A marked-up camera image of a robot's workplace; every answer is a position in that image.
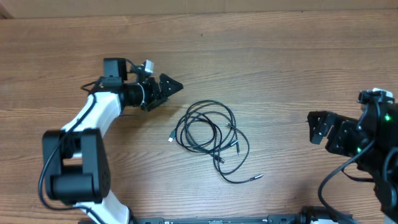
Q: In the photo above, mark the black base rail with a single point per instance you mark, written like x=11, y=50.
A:
x=270, y=219

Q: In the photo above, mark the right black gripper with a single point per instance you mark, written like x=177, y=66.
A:
x=339, y=132

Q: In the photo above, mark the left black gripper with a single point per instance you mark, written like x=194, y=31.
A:
x=157, y=96

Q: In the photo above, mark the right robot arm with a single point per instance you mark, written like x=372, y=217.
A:
x=378, y=159

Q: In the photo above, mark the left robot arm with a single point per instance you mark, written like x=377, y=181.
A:
x=76, y=170

